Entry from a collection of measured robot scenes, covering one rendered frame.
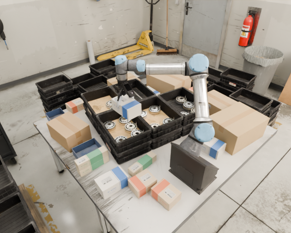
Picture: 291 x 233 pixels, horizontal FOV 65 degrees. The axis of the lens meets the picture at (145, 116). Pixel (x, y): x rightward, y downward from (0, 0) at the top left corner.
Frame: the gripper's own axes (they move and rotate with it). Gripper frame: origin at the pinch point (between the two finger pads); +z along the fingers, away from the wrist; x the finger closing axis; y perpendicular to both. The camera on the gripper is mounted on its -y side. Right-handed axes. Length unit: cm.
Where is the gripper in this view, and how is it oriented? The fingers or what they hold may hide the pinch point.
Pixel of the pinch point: (126, 104)
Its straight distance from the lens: 165.5
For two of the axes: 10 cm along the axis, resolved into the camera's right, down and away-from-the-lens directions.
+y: -6.6, -4.4, 6.1
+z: 0.2, 8.0, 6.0
